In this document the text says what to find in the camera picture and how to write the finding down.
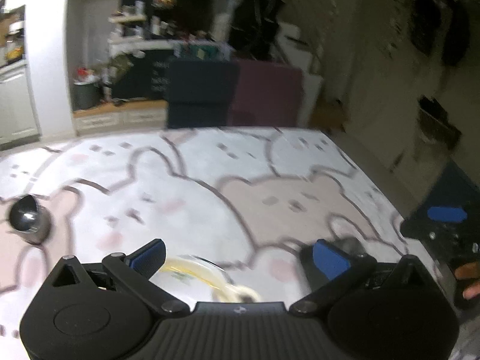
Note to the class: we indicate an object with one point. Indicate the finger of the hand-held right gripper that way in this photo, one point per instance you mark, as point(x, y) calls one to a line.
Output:
point(448, 213)

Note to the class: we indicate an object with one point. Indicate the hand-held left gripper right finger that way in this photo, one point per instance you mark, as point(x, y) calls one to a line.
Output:
point(332, 258)

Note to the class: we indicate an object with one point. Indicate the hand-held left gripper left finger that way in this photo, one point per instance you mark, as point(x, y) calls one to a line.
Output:
point(148, 257)

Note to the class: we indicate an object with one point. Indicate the steel rectangular container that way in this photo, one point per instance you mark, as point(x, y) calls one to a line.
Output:
point(352, 245)

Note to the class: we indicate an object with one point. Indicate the small white floral bowl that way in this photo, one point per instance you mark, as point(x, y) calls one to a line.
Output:
point(187, 281)

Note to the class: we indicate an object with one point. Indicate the person's right hand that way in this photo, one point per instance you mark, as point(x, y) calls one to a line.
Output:
point(470, 281)

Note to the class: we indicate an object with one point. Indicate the dark blue cloth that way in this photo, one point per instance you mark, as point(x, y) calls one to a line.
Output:
point(457, 183)

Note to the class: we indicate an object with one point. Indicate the bear print tablecloth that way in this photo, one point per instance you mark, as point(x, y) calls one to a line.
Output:
point(225, 180)

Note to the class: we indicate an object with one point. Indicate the small round steel bowl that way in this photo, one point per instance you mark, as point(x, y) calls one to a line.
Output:
point(28, 219)

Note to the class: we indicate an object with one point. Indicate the dark blue chair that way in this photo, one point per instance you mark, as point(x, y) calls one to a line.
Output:
point(202, 93)

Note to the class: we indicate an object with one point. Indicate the grey trash bin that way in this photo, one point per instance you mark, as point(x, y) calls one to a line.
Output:
point(84, 95)

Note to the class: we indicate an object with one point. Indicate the maroon chair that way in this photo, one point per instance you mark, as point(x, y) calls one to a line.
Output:
point(268, 93)

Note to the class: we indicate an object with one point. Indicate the black printed banner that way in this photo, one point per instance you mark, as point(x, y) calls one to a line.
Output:
point(150, 75)

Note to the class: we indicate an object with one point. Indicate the black hanging shirt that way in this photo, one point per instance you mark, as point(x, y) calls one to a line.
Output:
point(438, 26)

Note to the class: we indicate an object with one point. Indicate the white kitchen cabinet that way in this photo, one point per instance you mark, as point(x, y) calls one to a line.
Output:
point(15, 101)

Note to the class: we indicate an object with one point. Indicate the white storage rack with bottles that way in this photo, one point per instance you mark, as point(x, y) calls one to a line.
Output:
point(127, 30)

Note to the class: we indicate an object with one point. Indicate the black jacket with white trim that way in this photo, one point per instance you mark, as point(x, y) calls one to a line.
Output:
point(258, 26)

